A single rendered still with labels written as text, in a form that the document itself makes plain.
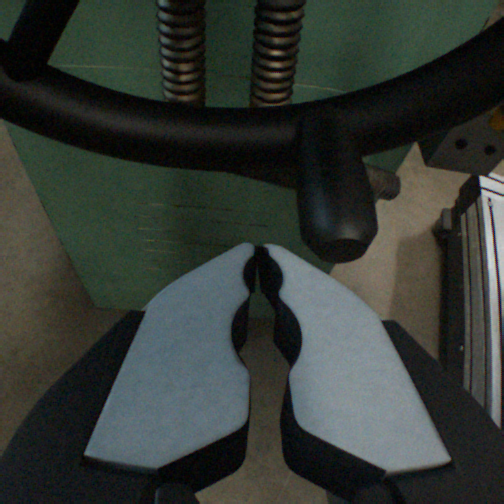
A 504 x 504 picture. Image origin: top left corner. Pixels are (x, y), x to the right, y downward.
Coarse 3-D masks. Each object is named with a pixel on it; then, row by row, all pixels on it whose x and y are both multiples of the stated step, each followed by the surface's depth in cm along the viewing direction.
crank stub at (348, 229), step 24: (312, 120) 14; (336, 120) 13; (312, 144) 13; (336, 144) 12; (312, 168) 12; (336, 168) 12; (360, 168) 12; (312, 192) 12; (336, 192) 11; (360, 192) 11; (312, 216) 11; (336, 216) 11; (360, 216) 11; (312, 240) 12; (336, 240) 11; (360, 240) 11
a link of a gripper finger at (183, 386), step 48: (192, 288) 10; (240, 288) 10; (144, 336) 8; (192, 336) 8; (240, 336) 10; (144, 384) 7; (192, 384) 7; (240, 384) 7; (96, 432) 6; (144, 432) 6; (192, 432) 6; (240, 432) 7; (192, 480) 7
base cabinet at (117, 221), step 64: (0, 0) 26; (128, 0) 27; (320, 0) 27; (384, 0) 27; (448, 0) 26; (64, 64) 32; (128, 64) 32; (320, 64) 32; (384, 64) 32; (64, 192) 47; (128, 192) 47; (192, 192) 48; (256, 192) 47; (128, 256) 61; (192, 256) 61
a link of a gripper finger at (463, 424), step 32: (384, 320) 9; (416, 352) 8; (416, 384) 8; (448, 384) 8; (448, 416) 7; (480, 416) 7; (448, 448) 6; (480, 448) 6; (384, 480) 6; (416, 480) 6; (448, 480) 6; (480, 480) 6
